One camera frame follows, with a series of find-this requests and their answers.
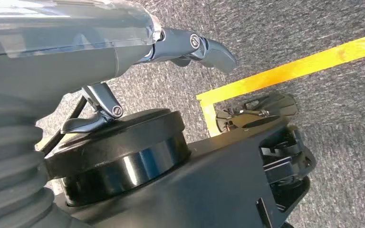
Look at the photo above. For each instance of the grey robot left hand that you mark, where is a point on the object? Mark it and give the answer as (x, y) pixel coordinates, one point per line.
(59, 63)

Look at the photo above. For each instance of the black robot lower body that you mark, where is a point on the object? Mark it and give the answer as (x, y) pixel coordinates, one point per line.
(201, 188)

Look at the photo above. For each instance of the yellow floor tape square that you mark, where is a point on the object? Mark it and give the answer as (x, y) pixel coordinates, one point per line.
(295, 67)

